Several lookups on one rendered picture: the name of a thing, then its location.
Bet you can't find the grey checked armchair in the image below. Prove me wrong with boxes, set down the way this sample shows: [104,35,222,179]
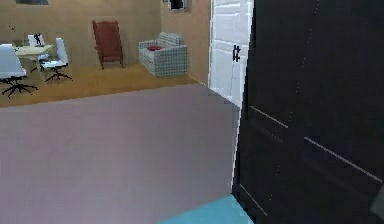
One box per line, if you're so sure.
[138,31,189,78]

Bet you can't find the white panelled room door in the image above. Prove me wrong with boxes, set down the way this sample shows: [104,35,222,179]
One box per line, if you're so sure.
[208,0,254,109]

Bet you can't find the turquoise flat object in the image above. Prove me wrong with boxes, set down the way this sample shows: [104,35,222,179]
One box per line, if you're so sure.
[159,194,255,224]

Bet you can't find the red rocking chair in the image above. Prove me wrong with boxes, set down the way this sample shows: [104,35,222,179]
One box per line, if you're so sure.
[91,19,125,71]

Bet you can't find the black wooden cupboard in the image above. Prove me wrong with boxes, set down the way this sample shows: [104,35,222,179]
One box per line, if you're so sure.
[231,0,384,224]

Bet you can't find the white office chair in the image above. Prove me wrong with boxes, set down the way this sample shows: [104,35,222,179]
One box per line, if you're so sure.
[27,33,50,74]
[39,37,74,84]
[0,43,39,100]

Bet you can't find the pale dining table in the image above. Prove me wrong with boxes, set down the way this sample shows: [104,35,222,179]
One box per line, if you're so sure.
[12,44,55,81]

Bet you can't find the black door handle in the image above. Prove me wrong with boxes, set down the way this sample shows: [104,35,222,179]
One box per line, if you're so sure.
[232,44,242,63]

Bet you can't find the dark framed wall picture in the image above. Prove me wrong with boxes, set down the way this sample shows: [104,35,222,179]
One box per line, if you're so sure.
[15,0,49,6]
[169,0,192,11]

